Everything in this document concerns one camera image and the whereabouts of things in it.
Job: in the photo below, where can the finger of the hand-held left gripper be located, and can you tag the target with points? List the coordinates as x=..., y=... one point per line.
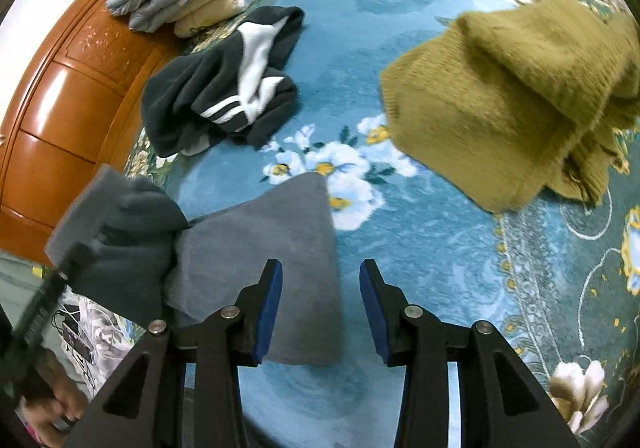
x=77, y=255

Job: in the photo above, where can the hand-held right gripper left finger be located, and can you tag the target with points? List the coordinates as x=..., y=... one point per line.
x=266, y=315

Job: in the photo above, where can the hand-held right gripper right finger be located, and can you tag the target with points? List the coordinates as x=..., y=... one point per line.
x=372, y=315

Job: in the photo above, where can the grey garment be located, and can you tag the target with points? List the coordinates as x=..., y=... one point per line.
x=280, y=248

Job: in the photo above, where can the person's left hand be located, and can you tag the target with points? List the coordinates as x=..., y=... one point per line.
x=55, y=403

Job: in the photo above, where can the blue floral blanket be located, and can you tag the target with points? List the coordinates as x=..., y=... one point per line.
x=425, y=268

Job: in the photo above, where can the grey floral cloth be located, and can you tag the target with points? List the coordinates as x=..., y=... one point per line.
x=112, y=343

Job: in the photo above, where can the wooden headboard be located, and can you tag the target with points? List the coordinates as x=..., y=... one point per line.
x=65, y=103

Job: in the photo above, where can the black and white garment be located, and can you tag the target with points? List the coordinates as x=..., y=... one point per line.
x=200, y=98

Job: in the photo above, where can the olive green knit sweater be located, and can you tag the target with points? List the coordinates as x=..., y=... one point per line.
x=490, y=108

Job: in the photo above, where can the folded beige blanket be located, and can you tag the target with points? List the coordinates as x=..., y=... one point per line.
x=215, y=8

